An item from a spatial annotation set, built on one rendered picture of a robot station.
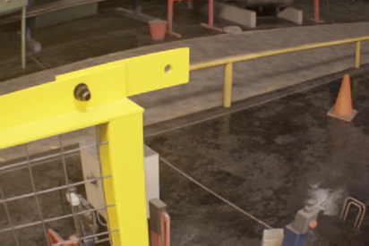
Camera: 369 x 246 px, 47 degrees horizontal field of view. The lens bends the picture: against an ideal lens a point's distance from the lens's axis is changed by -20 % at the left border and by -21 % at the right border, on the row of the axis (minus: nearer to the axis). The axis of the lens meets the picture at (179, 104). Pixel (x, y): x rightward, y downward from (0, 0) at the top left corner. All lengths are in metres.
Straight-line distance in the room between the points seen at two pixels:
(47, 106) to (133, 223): 0.22
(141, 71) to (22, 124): 0.20
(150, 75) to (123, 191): 0.16
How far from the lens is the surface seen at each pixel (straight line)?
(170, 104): 5.40
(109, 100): 0.67
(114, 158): 0.65
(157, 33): 7.79
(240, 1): 9.22
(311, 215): 2.44
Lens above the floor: 2.06
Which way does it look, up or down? 22 degrees down
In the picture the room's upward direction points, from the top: 1 degrees clockwise
